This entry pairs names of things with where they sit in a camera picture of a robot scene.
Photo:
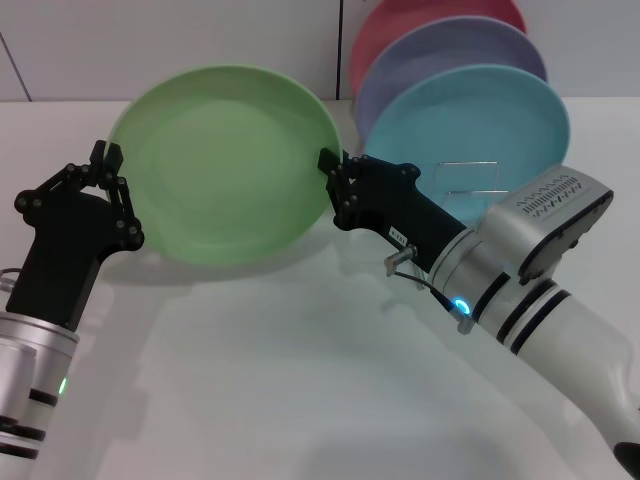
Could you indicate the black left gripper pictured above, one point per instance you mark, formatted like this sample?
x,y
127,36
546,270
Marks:
x,y
65,250

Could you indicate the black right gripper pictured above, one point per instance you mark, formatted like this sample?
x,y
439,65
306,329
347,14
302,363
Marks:
x,y
400,210

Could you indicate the green round plate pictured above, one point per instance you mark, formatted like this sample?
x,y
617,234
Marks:
x,y
225,165

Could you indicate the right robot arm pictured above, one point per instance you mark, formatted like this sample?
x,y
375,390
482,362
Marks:
x,y
550,340

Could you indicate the teal blue round plate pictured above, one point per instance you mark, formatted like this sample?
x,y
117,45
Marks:
x,y
465,120

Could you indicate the red round plate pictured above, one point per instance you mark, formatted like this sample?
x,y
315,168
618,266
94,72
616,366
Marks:
x,y
385,30

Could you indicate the purple round plate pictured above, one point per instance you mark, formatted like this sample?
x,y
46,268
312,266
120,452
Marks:
x,y
450,45

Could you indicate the right wrist camera housing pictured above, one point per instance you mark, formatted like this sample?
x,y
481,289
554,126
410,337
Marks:
x,y
550,210

